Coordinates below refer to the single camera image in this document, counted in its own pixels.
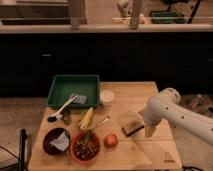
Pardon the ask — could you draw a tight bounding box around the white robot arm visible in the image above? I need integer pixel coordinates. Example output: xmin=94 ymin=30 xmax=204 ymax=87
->
xmin=141 ymin=88 xmax=213 ymax=146

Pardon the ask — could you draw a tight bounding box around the white paper cup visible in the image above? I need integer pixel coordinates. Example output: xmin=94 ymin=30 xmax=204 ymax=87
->
xmin=100 ymin=90 xmax=114 ymax=107

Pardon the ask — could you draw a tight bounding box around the orange tomato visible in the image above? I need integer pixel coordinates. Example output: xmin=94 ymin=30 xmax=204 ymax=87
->
xmin=104 ymin=133 xmax=118 ymax=148

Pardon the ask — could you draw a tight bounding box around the metal spoon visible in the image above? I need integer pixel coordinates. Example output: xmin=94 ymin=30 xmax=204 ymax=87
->
xmin=88 ymin=116 xmax=110 ymax=132

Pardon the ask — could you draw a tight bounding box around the yellow corn cob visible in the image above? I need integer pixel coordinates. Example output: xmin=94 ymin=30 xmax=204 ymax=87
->
xmin=79 ymin=108 xmax=94 ymax=130

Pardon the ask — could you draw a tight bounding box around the orange bowl with food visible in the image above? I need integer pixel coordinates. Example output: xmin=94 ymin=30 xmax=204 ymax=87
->
xmin=69 ymin=132 xmax=100 ymax=164

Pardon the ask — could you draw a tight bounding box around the grey sponge block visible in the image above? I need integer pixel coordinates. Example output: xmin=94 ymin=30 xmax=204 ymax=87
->
xmin=74 ymin=95 xmax=87 ymax=104

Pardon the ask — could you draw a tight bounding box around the white crumpled napkin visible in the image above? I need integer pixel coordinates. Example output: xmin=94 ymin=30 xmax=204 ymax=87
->
xmin=50 ymin=132 xmax=69 ymax=151

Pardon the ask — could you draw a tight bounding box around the white and black spoon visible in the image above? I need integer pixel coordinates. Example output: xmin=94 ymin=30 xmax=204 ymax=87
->
xmin=47 ymin=94 xmax=78 ymax=122

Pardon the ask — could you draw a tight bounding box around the dark brown bowl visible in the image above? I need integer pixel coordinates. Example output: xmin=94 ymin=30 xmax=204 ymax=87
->
xmin=43 ymin=128 xmax=70 ymax=155

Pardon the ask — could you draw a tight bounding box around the green plastic tray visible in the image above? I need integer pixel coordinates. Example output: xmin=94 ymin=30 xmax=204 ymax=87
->
xmin=47 ymin=75 xmax=100 ymax=109

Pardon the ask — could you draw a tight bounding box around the green background crate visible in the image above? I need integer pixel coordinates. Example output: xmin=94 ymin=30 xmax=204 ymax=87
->
xmin=149 ymin=11 xmax=185 ymax=24

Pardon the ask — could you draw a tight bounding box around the black stand post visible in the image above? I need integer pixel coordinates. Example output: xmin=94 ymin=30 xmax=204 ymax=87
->
xmin=18 ymin=129 xmax=27 ymax=171

